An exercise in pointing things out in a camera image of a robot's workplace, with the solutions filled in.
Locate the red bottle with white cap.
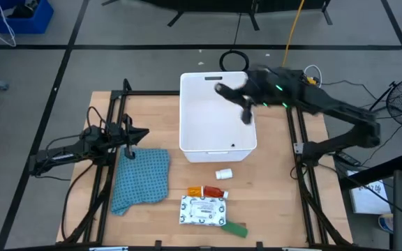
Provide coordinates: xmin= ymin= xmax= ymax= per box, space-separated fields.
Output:
xmin=203 ymin=185 xmax=230 ymax=199

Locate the black stand with legs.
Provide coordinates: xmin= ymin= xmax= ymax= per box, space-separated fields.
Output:
xmin=101 ymin=0 xmax=334 ymax=31

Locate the coiled black cable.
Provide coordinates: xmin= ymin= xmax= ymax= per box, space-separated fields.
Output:
xmin=218 ymin=13 xmax=250 ymax=73

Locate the teal patterned cloth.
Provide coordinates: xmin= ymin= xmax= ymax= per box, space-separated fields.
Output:
xmin=110 ymin=148 xmax=171 ymax=216

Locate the white plastic bin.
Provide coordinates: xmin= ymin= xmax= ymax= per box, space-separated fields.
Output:
xmin=179 ymin=71 xmax=258 ymax=164

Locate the blue plastic crate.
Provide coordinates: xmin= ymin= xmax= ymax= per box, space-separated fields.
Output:
xmin=0 ymin=0 xmax=54 ymax=35

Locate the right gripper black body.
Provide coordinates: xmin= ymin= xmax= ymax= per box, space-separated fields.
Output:
xmin=244 ymin=67 xmax=295 ymax=107

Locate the white printed wipes pack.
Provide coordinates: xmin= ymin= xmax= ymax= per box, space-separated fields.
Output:
xmin=179 ymin=195 xmax=228 ymax=227

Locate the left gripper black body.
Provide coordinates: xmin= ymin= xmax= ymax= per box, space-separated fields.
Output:
xmin=112 ymin=114 xmax=135 ymax=160

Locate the yellow cable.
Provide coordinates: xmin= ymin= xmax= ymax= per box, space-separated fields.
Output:
xmin=281 ymin=0 xmax=306 ymax=67

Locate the white paper box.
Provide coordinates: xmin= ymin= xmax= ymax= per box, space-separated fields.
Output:
xmin=347 ymin=170 xmax=392 ymax=215

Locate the small white pill bottle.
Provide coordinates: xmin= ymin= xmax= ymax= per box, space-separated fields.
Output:
xmin=215 ymin=168 xmax=234 ymax=181

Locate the green piece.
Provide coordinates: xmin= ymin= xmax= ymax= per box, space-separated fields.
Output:
xmin=221 ymin=221 xmax=249 ymax=239

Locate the black power strip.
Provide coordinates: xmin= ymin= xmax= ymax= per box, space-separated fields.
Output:
xmin=333 ymin=150 xmax=362 ymax=167

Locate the white cable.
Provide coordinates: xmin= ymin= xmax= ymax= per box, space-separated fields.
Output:
xmin=304 ymin=64 xmax=323 ymax=88

